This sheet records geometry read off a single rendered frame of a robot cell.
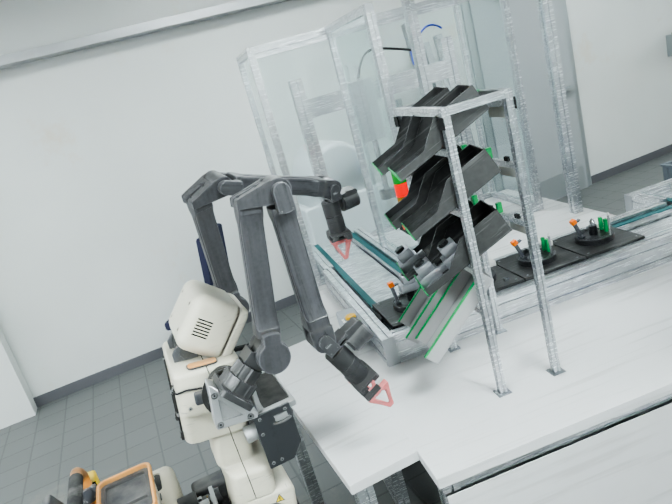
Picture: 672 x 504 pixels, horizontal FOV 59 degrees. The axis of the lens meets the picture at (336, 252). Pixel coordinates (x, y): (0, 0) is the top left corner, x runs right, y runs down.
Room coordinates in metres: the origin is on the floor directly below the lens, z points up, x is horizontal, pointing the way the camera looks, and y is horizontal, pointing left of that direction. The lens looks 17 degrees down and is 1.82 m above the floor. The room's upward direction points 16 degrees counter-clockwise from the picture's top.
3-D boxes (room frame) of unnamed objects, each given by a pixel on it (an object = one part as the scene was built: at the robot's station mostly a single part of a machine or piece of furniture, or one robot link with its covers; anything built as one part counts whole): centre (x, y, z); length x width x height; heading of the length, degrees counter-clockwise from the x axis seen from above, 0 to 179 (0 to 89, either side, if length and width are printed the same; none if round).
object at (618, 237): (2.09, -0.95, 1.01); 0.24 x 0.24 x 0.13; 10
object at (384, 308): (1.96, -0.21, 0.96); 0.24 x 0.24 x 0.02; 10
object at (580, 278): (2.05, -0.69, 0.91); 1.24 x 0.33 x 0.10; 100
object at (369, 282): (2.26, -0.19, 0.91); 0.84 x 0.28 x 0.10; 10
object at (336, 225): (1.88, -0.02, 1.34); 0.10 x 0.07 x 0.07; 9
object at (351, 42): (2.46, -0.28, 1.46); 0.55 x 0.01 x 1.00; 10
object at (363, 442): (1.78, -0.07, 0.84); 0.90 x 0.70 x 0.03; 18
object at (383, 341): (2.21, -0.02, 0.91); 0.89 x 0.06 x 0.11; 10
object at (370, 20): (2.18, -0.33, 1.46); 0.03 x 0.03 x 1.00; 10
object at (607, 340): (2.04, -0.65, 0.85); 1.50 x 1.41 x 0.03; 10
